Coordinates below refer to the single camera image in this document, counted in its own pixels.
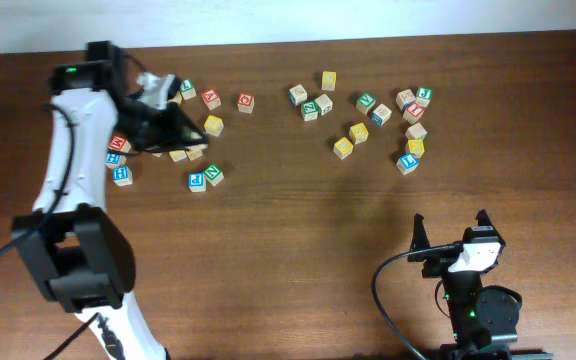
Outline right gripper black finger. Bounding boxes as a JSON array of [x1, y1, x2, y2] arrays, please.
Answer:
[[409, 213, 430, 262], [475, 209, 493, 227]]

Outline yellow S block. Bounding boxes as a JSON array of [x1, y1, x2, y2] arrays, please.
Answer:
[[204, 115, 224, 137], [349, 122, 369, 145]]

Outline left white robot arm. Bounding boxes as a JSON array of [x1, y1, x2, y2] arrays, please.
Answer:
[[11, 41, 208, 359]]

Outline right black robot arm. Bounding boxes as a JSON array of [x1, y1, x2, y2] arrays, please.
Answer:
[[408, 210, 554, 359]]

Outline red M block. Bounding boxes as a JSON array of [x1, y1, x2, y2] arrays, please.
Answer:
[[108, 135, 131, 153]]

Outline yellow G block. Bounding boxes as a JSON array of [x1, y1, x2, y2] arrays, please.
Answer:
[[169, 150, 187, 162]]

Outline green L block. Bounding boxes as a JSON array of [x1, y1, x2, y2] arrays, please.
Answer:
[[180, 79, 197, 100]]

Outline yellow O block right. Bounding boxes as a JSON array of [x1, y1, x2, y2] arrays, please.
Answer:
[[186, 147, 203, 161]]

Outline blue H block upper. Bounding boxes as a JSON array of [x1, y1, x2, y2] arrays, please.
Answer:
[[105, 153, 126, 169]]

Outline blue h block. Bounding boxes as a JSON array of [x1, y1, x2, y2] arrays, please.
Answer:
[[105, 153, 126, 169], [112, 165, 133, 186]]

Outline blue H block lower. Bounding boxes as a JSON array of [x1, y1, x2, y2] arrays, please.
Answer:
[[112, 165, 133, 186]]

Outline red A block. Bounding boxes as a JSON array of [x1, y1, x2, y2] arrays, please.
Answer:
[[201, 88, 221, 110]]

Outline blue P block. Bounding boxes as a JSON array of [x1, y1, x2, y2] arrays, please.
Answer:
[[188, 172, 206, 193]]

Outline blue L block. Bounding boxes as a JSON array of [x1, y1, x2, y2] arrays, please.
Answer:
[[396, 154, 419, 175]]

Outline green N block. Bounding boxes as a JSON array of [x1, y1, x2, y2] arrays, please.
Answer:
[[203, 164, 224, 187]]

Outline red Q block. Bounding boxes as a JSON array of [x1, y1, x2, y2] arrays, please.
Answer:
[[237, 93, 255, 114]]

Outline plain block green side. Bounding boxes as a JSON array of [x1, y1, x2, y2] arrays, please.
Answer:
[[405, 123, 428, 140]]

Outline yellow E block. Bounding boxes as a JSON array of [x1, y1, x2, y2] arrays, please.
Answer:
[[333, 137, 354, 160]]

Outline red I block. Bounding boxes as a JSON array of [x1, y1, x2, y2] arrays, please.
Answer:
[[403, 102, 425, 124]]

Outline green J block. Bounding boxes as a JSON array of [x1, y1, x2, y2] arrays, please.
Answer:
[[416, 87, 433, 108]]

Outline plain block red blue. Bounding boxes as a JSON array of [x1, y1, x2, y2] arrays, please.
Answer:
[[396, 89, 416, 111]]

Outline green V block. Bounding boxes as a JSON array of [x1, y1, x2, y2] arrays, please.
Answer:
[[356, 92, 376, 115]]

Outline green Z block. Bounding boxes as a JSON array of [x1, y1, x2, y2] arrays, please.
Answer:
[[301, 101, 319, 122]]

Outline plain soccer ball block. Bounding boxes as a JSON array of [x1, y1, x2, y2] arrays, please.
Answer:
[[315, 94, 333, 116]]

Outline yellow block top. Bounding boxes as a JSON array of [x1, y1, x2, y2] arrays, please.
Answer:
[[321, 71, 337, 91]]

